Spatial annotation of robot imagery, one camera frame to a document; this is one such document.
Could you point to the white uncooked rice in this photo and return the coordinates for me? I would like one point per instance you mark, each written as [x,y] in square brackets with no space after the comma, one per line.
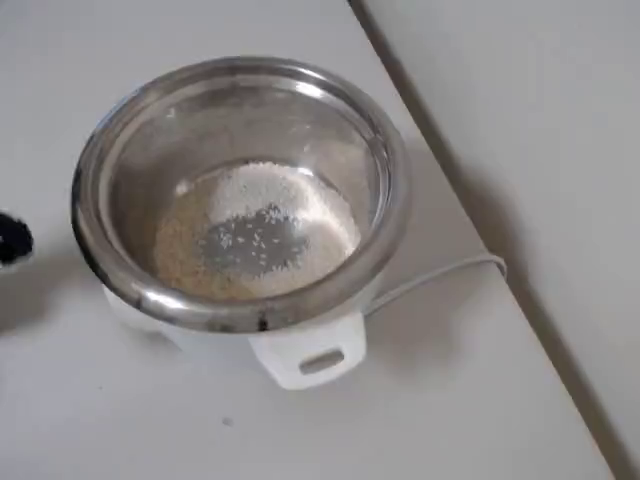
[260,190]

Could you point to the white rice cooker body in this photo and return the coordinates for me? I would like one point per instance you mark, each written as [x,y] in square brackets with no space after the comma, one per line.
[280,360]

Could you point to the stainless steel inner pot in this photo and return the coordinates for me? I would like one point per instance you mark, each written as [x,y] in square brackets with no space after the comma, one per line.
[150,125]

